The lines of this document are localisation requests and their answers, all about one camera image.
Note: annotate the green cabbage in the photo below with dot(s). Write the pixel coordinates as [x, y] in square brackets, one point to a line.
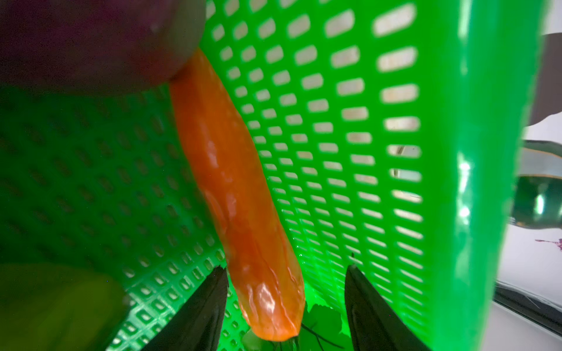
[46, 306]

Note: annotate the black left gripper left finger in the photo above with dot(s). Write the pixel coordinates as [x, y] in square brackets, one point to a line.
[198, 324]

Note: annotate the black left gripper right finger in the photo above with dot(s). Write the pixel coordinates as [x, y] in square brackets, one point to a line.
[373, 323]

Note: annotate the purple onion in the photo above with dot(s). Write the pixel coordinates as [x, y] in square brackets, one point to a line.
[97, 47]

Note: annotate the orange carrot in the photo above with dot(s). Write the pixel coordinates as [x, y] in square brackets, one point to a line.
[262, 264]

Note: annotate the green parsley leaf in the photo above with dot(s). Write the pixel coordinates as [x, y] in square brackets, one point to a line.
[321, 330]

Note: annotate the green plastic basket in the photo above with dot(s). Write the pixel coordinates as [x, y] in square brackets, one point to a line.
[388, 133]

